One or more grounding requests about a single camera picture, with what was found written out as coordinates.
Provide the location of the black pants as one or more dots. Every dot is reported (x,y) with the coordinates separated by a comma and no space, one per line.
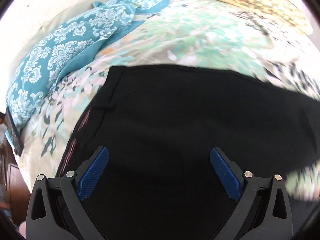
(159,124)

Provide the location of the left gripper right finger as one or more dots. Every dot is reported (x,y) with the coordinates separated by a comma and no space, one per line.
(262,209)

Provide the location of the floral leaf bedspread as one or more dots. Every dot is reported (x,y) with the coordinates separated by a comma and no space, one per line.
(194,33)

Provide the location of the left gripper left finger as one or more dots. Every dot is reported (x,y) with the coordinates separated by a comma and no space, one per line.
(75,186)

